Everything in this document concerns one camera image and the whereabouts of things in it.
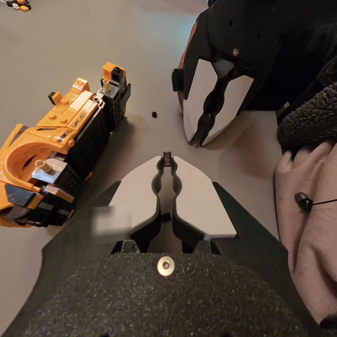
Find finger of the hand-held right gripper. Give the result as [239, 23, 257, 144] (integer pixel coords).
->
[201, 75, 255, 146]
[183, 58, 219, 143]

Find person's right hand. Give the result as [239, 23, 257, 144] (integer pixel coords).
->
[177, 21, 198, 111]

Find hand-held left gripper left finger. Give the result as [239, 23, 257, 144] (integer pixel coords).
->
[109, 155, 162, 254]

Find yellow lego car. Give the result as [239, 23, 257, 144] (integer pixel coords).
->
[0, 62, 131, 228]

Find pile of small lego pieces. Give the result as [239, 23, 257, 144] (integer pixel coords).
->
[6, 0, 32, 12]

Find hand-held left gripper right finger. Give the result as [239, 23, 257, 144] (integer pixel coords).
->
[172, 155, 237, 254]

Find black drawstring with bead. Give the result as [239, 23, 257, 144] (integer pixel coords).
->
[294, 192, 337, 210]

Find beige hoodie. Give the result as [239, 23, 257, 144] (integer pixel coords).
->
[275, 140, 337, 325]

